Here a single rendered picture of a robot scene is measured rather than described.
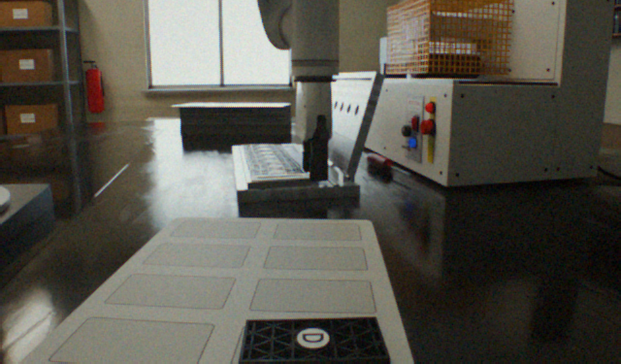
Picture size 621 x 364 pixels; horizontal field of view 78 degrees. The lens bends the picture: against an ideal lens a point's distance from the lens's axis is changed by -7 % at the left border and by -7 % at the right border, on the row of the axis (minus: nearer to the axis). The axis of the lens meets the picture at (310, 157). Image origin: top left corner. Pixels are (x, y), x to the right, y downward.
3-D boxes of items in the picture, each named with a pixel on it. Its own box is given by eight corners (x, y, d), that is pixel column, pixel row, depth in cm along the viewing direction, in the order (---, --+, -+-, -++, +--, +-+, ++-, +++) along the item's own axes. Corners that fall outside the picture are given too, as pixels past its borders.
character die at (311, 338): (246, 333, 30) (245, 318, 30) (375, 329, 31) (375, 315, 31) (239, 378, 26) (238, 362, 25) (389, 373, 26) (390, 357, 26)
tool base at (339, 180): (232, 154, 108) (232, 141, 108) (309, 151, 112) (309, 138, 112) (237, 203, 66) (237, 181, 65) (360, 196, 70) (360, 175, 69)
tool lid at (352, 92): (317, 74, 109) (323, 76, 109) (298, 142, 111) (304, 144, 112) (375, 71, 67) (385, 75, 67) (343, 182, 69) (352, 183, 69)
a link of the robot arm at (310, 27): (277, 61, 71) (311, 59, 64) (277, -17, 69) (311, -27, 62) (313, 62, 76) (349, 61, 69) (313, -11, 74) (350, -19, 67)
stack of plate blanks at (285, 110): (179, 132, 152) (178, 105, 150) (194, 128, 165) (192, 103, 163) (284, 134, 146) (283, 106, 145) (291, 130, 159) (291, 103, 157)
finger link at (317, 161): (309, 142, 69) (309, 181, 71) (312, 145, 66) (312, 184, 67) (327, 141, 70) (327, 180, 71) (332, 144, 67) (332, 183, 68)
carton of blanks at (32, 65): (1, 82, 344) (-2, 50, 338) (10, 82, 360) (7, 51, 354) (49, 81, 354) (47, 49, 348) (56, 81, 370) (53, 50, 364)
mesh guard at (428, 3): (385, 74, 106) (387, 8, 102) (455, 75, 110) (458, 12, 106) (427, 73, 84) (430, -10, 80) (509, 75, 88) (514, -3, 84)
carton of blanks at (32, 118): (8, 134, 352) (4, 106, 348) (16, 132, 369) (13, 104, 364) (54, 132, 363) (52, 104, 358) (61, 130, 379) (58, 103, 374)
